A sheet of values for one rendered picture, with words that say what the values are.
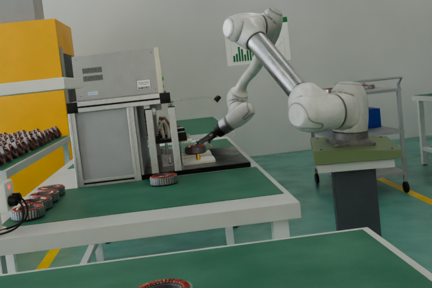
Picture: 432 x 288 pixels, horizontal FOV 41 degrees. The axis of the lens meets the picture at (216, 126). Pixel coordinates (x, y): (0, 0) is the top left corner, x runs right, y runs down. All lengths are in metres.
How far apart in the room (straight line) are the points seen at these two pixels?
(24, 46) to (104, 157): 3.93
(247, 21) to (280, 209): 1.19
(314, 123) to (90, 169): 0.98
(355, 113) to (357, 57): 5.96
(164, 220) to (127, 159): 0.79
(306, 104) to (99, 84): 0.93
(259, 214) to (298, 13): 6.63
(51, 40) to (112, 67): 3.70
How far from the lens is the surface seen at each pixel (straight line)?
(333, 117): 2.42
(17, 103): 6.37
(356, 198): 2.58
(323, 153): 2.44
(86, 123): 2.52
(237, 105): 3.15
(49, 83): 1.76
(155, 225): 1.77
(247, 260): 1.29
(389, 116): 8.64
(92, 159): 2.53
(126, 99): 2.48
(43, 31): 6.32
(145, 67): 2.62
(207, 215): 1.77
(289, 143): 8.24
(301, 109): 2.36
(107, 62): 2.63
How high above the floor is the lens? 1.15
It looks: 5 degrees down
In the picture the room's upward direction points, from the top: 6 degrees counter-clockwise
